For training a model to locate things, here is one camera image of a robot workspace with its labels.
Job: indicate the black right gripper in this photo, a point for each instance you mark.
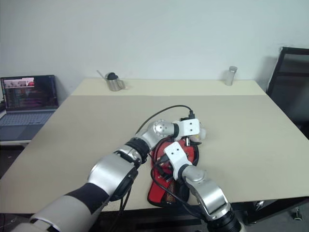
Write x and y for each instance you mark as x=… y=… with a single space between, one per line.
x=166 y=169

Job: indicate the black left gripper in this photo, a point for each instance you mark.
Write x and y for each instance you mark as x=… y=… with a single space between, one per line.
x=189 y=141

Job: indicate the black and red paddle case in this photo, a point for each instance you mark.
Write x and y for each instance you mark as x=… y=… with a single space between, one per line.
x=158 y=193

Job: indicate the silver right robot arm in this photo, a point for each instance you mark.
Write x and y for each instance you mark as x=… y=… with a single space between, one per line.
x=207 y=188

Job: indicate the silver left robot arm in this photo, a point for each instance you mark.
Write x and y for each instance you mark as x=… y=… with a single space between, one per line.
x=113 y=171

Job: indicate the steel shaker cup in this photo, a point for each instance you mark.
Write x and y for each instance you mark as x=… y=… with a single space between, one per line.
x=230 y=76

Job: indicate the steel pitcher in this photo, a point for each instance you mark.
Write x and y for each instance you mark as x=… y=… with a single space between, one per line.
x=114 y=85

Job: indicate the black object in pitcher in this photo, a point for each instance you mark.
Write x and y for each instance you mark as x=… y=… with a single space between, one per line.
x=112 y=76

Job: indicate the black office chair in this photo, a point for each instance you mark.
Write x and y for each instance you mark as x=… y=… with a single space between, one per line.
x=292 y=96

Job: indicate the grey laptop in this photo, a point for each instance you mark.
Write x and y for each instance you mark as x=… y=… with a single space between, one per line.
x=26 y=120

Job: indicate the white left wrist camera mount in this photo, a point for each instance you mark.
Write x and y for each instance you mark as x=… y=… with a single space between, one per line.
x=189 y=128

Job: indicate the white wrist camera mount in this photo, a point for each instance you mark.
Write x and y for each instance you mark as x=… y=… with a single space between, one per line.
x=189 y=128
x=176 y=154

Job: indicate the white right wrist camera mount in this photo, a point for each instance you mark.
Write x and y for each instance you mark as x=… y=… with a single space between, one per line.
x=176 y=154

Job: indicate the black table frame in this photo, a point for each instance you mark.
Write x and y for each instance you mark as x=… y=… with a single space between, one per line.
x=270 y=205

